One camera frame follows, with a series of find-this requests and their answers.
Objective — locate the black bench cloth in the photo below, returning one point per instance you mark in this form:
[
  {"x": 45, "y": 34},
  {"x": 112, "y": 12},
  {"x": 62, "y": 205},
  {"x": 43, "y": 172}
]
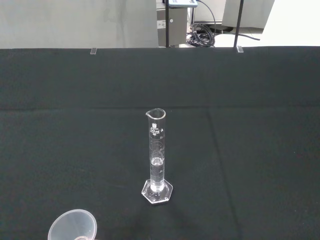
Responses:
[{"x": 75, "y": 125}]

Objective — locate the grey metal cabinet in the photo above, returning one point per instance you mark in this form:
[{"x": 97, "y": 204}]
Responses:
[{"x": 177, "y": 27}]

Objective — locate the black stand pole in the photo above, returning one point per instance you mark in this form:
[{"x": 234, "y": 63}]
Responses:
[
  {"x": 167, "y": 25},
  {"x": 238, "y": 22}
]

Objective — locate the clear cloth clip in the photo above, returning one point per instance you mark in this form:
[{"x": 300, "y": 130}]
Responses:
[
  {"x": 240, "y": 49},
  {"x": 93, "y": 51}
]

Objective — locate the blue-grey device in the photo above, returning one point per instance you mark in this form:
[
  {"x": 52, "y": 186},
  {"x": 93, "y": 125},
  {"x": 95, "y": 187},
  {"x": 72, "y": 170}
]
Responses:
[{"x": 182, "y": 2}]

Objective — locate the translucent plastic funnel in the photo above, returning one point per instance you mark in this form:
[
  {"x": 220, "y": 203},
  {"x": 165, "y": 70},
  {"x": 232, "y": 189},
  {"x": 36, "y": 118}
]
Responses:
[{"x": 72, "y": 225}]

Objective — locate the pale grey board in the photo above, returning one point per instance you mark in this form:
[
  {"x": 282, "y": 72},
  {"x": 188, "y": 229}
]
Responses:
[
  {"x": 247, "y": 12},
  {"x": 62, "y": 22}
]

